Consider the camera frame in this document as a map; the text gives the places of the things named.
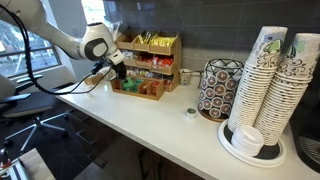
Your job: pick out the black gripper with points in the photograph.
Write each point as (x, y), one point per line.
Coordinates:
(120, 69)

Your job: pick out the green Stash tea sachet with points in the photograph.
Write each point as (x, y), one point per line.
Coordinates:
(127, 84)

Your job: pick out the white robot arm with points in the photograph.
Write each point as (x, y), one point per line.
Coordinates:
(50, 30)

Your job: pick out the wooden sachet stand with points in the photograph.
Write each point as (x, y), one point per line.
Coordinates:
(174, 50)

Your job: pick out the green sachets stack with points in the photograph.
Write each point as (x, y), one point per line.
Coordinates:
(137, 85)

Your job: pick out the mixed small packets row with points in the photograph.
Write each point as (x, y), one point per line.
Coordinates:
(144, 72)

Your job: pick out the pale sachets bunch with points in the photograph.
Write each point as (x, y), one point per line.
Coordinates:
(129, 55)

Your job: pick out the small wooden box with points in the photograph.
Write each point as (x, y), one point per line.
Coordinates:
(94, 79)

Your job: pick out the orange sachets bunch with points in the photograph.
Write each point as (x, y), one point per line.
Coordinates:
(155, 88)

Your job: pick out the dark yellow sachets bunch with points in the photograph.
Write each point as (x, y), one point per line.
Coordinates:
(146, 37)

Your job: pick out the clear plastic sleeve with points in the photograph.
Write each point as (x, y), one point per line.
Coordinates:
(118, 29)

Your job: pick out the small patterned paper cup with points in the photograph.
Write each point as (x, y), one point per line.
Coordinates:
(185, 76)

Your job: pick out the green lid coffee pod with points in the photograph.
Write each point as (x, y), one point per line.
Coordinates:
(191, 113)

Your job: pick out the dark wood base cabinet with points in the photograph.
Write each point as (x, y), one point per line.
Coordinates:
(133, 156)

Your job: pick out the grey office chair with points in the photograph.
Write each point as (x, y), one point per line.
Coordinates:
(23, 106)

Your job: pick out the light wooden table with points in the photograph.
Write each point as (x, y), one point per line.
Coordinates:
(36, 166)

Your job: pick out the patterned paper cup stack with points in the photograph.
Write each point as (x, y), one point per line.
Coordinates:
(253, 83)
(286, 100)

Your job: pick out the white cup lids stack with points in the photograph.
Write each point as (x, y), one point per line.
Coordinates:
(247, 140)

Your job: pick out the white round tray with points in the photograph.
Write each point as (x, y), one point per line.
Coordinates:
(253, 161)

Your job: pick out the black coffee machine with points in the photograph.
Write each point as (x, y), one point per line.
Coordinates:
(306, 133)

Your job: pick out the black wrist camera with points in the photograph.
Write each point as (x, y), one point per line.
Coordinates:
(97, 66)

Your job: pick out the window with frame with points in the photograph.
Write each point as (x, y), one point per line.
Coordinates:
(20, 56)

